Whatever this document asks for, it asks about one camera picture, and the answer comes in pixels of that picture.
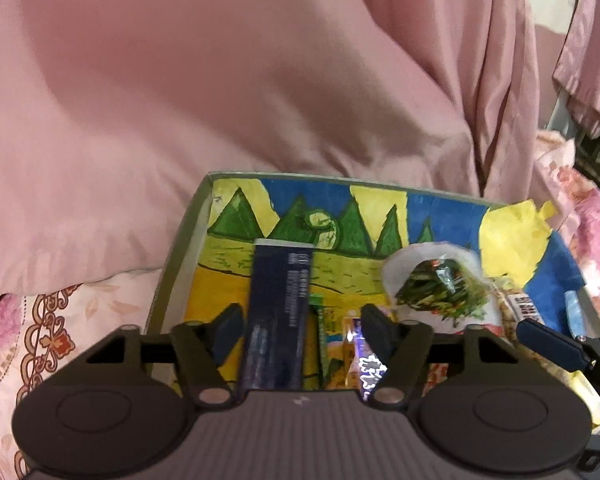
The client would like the painted cardboard box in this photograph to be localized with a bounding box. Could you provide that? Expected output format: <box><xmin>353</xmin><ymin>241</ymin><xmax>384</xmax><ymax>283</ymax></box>
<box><xmin>147</xmin><ymin>172</ymin><xmax>600</xmax><ymax>441</ymax></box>

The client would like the yellow purple snack packet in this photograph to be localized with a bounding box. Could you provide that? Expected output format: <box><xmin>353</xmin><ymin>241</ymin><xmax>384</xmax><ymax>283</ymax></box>
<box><xmin>312</xmin><ymin>295</ymin><xmax>396</xmax><ymax>401</ymax></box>

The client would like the green white snack packet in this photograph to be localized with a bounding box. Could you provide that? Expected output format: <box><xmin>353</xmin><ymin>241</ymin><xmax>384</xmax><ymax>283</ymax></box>
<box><xmin>382</xmin><ymin>242</ymin><xmax>503</xmax><ymax>333</ymax></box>

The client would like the dark blue tube box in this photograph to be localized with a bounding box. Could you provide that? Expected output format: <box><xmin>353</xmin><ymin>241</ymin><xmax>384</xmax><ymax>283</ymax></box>
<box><xmin>237</xmin><ymin>239</ymin><xmax>315</xmax><ymax>392</ymax></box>

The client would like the beige nut snack packet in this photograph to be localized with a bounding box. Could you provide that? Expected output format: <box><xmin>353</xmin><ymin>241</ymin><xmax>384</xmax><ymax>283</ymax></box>
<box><xmin>490</xmin><ymin>277</ymin><xmax>543</xmax><ymax>336</ymax></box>

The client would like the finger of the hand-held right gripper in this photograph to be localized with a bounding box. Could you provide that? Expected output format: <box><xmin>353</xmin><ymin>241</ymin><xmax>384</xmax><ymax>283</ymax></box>
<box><xmin>564</xmin><ymin>290</ymin><xmax>587</xmax><ymax>338</ymax></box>
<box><xmin>516</xmin><ymin>317</ymin><xmax>592</xmax><ymax>372</ymax></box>

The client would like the large pink curtain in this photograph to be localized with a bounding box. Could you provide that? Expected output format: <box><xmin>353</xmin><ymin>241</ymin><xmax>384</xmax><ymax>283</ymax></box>
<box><xmin>0</xmin><ymin>0</ymin><xmax>541</xmax><ymax>306</ymax></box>

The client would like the floral bedsheet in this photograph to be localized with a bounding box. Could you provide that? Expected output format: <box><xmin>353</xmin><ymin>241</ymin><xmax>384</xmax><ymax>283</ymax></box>
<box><xmin>0</xmin><ymin>130</ymin><xmax>600</xmax><ymax>480</ymax></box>

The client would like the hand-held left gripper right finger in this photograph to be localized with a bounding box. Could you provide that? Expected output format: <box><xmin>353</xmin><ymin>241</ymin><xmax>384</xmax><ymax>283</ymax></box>
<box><xmin>360</xmin><ymin>304</ymin><xmax>521</xmax><ymax>407</ymax></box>

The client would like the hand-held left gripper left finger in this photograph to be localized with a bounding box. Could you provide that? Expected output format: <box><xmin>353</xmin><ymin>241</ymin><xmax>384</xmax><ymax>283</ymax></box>
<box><xmin>82</xmin><ymin>302</ymin><xmax>246</xmax><ymax>409</ymax></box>

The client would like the tied pink curtain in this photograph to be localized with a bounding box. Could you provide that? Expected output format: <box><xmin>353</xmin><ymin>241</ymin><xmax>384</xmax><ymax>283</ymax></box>
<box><xmin>552</xmin><ymin>0</ymin><xmax>600</xmax><ymax>138</ymax></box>

